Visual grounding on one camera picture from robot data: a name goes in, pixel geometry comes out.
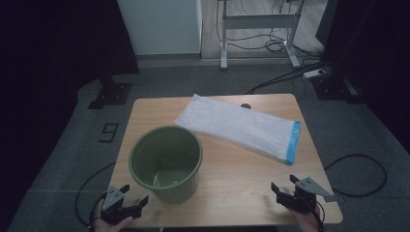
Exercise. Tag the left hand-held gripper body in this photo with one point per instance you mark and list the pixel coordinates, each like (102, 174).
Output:
(112, 198)

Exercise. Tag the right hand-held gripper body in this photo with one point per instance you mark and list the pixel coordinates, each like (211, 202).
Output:
(304, 199)

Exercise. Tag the green plastic bin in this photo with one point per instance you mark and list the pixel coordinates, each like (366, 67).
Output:
(174, 195)

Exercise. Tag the white bag with blue band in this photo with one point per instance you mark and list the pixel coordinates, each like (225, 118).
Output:
(238, 125)

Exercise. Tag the person's right hand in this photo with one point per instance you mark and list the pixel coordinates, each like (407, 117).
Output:
(307, 223)

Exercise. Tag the person's left hand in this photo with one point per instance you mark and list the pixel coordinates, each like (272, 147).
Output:
(106, 227)

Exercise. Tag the grey table foot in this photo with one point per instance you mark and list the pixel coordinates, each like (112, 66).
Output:
(336, 198)

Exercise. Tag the white power strip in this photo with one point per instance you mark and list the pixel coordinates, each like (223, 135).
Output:
(313, 73)

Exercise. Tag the dark curtain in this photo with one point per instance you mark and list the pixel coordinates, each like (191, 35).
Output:
(64, 48)
(370, 48)

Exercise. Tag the white cabinet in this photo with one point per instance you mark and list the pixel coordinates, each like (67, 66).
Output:
(161, 25)

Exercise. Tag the black stand with base plate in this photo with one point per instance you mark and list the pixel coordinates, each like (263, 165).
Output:
(111, 95)
(328, 88)

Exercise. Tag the white desk frame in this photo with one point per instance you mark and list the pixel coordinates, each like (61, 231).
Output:
(257, 21)

